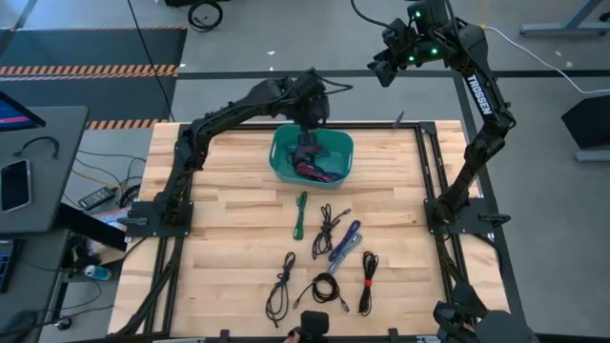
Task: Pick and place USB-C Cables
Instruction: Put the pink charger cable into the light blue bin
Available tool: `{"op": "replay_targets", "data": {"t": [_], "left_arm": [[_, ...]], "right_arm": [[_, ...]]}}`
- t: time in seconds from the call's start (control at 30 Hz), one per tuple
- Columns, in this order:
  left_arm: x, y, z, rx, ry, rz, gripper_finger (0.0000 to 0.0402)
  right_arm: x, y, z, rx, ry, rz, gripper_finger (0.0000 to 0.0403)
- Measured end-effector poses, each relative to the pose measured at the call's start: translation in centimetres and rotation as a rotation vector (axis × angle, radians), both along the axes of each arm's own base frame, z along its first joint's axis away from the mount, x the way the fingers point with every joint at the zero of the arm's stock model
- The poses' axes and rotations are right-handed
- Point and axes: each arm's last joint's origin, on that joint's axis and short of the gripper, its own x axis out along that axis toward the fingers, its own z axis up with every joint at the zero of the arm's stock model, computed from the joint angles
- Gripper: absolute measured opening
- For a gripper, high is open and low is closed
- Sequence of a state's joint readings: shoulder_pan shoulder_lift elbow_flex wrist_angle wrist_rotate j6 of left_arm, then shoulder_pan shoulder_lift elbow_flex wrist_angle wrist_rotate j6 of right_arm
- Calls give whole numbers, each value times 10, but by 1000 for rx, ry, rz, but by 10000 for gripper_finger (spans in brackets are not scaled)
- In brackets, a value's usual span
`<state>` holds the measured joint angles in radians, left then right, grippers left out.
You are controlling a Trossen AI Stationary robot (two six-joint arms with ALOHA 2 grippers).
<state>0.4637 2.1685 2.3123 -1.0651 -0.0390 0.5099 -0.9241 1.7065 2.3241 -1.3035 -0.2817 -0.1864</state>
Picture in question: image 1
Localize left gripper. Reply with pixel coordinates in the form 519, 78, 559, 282
285, 69, 331, 153

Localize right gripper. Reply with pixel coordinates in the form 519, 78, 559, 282
367, 40, 454, 88

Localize teal plastic bin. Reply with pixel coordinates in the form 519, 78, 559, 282
268, 123, 356, 190

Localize maroon braided cable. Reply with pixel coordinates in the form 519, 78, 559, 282
295, 160, 337, 184

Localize green braided cable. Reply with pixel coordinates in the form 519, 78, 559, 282
293, 191, 307, 241

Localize black speckled braided cable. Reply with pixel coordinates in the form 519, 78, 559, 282
311, 203, 353, 261

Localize violet braided cable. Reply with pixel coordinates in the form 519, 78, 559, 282
327, 219, 362, 262

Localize grey braided cable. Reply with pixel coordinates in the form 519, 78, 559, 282
327, 232, 363, 275

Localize long black knotted cable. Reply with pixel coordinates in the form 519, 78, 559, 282
265, 251, 297, 330

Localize black cable grey plugs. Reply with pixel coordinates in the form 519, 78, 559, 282
292, 272, 352, 314

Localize black cable with red tie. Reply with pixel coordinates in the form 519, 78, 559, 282
357, 251, 380, 318

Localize grey table leg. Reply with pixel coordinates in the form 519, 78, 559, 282
518, 0, 610, 37

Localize black box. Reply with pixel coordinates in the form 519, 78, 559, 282
560, 93, 610, 150

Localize black power adapter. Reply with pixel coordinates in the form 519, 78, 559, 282
78, 186, 115, 212

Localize black hazard-striped floor mat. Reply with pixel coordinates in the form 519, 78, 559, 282
0, 26, 189, 131

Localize blue drink can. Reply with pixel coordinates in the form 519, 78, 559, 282
83, 264, 113, 282

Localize grey side table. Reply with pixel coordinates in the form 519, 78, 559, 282
0, 105, 90, 240

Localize monitor with purple screen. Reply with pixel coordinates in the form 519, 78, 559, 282
0, 90, 48, 132

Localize black smartphone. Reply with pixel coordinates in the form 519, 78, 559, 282
0, 158, 33, 213

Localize dark grey lower desk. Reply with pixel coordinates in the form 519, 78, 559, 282
0, 228, 72, 343

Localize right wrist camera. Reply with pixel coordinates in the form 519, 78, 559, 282
380, 18, 411, 49

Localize black aluminium table frame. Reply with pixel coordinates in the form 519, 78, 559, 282
113, 121, 514, 343

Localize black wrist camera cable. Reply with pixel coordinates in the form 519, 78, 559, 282
351, 0, 397, 30

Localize white floor cable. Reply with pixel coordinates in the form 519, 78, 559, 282
484, 26, 610, 95

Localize black floor cable coil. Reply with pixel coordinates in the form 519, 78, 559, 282
187, 0, 225, 33

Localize thin black floor cable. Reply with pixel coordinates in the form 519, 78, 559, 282
126, 0, 176, 123

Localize short black curved cable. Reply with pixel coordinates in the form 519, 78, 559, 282
12, 135, 61, 160

